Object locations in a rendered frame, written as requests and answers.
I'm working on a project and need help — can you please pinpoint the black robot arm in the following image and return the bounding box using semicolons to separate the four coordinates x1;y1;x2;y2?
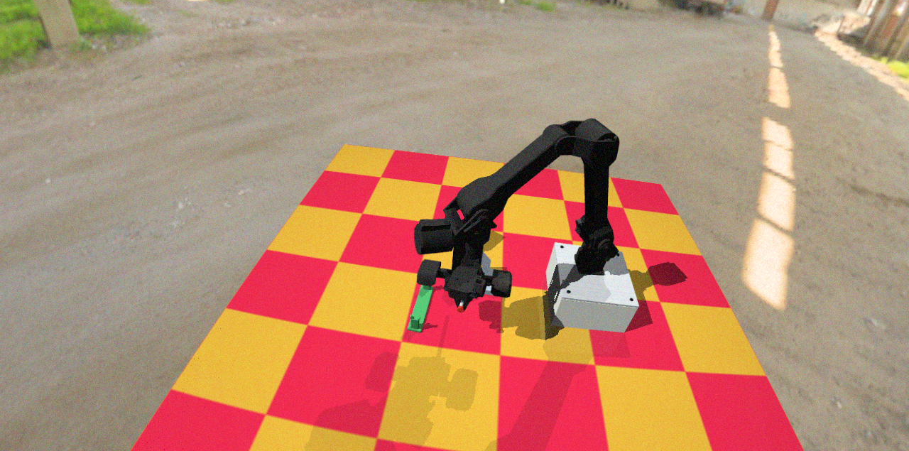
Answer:
414;119;619;303

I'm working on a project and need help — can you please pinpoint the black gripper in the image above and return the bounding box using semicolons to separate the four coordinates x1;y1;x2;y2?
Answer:
417;248;512;298

